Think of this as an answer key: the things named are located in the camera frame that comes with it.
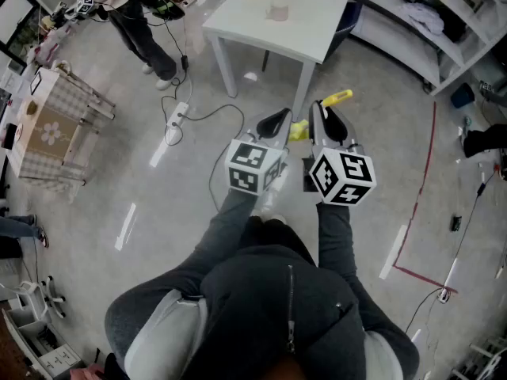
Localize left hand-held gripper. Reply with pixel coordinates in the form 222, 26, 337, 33
224, 108, 295, 196

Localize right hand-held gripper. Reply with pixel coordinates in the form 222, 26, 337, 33
308, 100, 378, 207

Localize yellow handled tool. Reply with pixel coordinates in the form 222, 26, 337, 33
288, 89, 353, 142

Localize pale pink cup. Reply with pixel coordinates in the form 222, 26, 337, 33
265, 0, 291, 22

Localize person's right forearm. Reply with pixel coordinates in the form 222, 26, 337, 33
315, 200, 370, 292

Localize person's left forearm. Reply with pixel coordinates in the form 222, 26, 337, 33
158, 188, 261, 292

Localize black floor box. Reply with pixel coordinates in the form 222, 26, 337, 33
302, 157, 318, 193

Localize person's white shoe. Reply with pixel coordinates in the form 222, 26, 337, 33
253, 165, 289, 223

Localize white table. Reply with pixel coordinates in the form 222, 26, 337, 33
201, 0, 353, 112

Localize person's black trouser legs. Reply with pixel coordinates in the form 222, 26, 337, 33
236, 215, 318, 269

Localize blue chair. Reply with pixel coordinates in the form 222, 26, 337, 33
324, 0, 364, 63

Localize red floor tape line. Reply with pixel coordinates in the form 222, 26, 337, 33
391, 101, 459, 295

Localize white metal shelf rack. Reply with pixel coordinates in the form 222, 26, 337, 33
350, 0, 507, 97

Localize teal bin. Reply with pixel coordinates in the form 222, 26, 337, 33
450, 82, 476, 109

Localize crumpled white cloth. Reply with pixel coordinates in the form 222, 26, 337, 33
398, 2, 445, 36

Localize person's dark jacket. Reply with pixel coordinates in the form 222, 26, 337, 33
104, 215, 421, 380

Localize checkered cloth covered cabinet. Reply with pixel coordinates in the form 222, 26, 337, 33
6, 66, 116, 192

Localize white swivel chair base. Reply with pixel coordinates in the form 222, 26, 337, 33
16, 275, 67, 320

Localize white drawer cabinet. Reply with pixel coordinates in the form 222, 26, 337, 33
1, 308, 85, 380

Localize black power cable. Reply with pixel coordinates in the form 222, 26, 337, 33
160, 0, 246, 213

